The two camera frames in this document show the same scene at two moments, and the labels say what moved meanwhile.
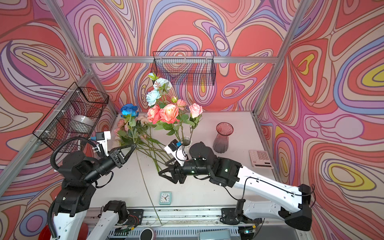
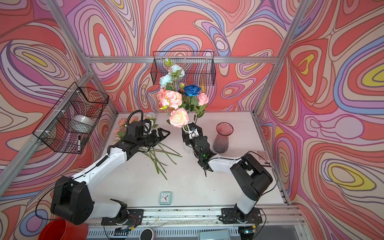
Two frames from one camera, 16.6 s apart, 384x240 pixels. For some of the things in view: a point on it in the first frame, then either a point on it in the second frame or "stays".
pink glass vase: x=221 y=143 stays
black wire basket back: x=190 y=68 stays
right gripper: x=178 y=169 -> x=201 y=133
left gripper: x=120 y=160 -> x=161 y=137
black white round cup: x=146 y=234 stays
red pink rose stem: x=153 y=114 -> x=161 y=95
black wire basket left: x=74 y=115 stays
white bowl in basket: x=81 y=124 stays
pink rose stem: x=196 y=110 -> x=203 y=100
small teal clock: x=165 y=198 stays
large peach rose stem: x=169 y=114 -> x=169 y=99
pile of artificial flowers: x=136 y=132 stays
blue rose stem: x=130 y=111 -> x=191 y=91
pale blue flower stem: x=160 y=85 -> x=169 y=81
